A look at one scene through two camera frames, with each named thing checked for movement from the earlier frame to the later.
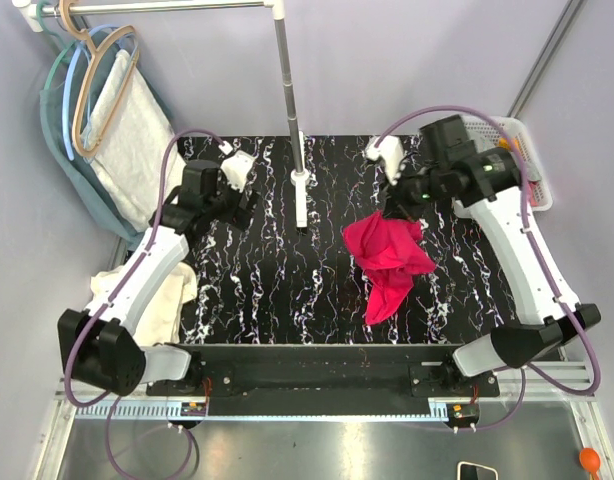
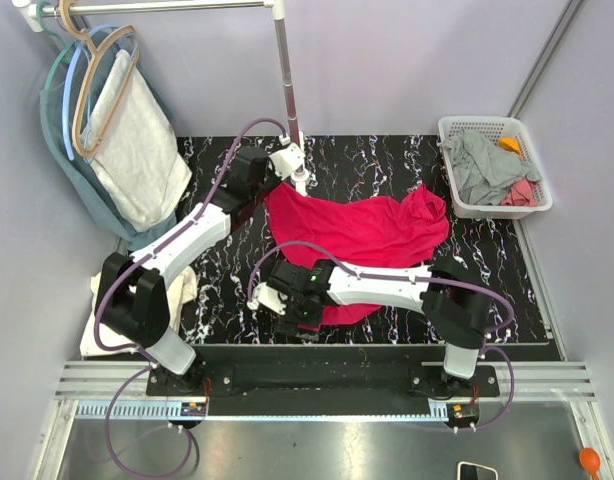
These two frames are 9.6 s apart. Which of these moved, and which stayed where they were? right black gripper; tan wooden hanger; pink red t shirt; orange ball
Moved: pink red t shirt; right black gripper
Stayed: tan wooden hanger; orange ball
